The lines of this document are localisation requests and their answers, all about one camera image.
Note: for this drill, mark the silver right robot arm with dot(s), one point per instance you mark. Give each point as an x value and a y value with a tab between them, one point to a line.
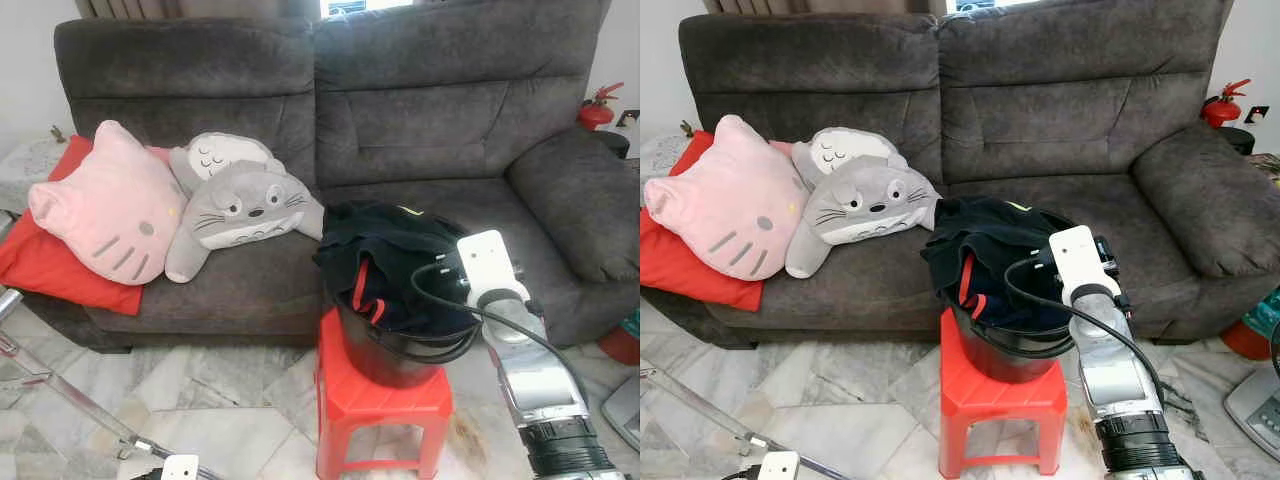
540	380
1120	380

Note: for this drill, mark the black garment with yellow mark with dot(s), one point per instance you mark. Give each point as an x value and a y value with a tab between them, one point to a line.
380	230
990	225

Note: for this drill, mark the black plastic bucket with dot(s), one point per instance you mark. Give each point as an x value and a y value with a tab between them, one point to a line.
1010	355
400	360

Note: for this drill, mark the red pillow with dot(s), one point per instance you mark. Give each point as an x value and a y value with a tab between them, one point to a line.
670	265
50	265

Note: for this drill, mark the white fan base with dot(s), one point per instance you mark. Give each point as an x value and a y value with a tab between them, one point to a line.
625	410
1258	410

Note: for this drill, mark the red plastic stool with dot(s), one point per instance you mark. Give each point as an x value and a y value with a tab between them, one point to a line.
1000	405
380	410

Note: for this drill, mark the red fire extinguisher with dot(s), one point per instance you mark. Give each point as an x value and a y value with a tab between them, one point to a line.
1220	110
597	115

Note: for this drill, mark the lace covered side table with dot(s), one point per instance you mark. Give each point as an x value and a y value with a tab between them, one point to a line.
665	155
30	165

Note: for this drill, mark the pink cat face pillow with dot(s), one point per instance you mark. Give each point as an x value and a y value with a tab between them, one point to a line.
110	210
730	205

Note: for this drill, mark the grey open-eyed plush toy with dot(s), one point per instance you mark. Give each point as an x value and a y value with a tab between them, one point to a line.
250	210
870	205

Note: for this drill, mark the grey closed-eyed plush toy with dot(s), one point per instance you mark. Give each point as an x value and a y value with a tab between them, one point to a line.
850	150
225	155

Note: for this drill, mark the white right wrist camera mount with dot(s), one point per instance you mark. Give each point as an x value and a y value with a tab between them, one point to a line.
490	260
1078	255

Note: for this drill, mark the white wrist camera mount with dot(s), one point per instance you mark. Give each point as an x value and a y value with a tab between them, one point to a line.
1078	255
180	470
490	260
778	468

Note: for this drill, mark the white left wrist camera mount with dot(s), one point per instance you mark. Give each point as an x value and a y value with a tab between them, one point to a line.
778	468
180	470

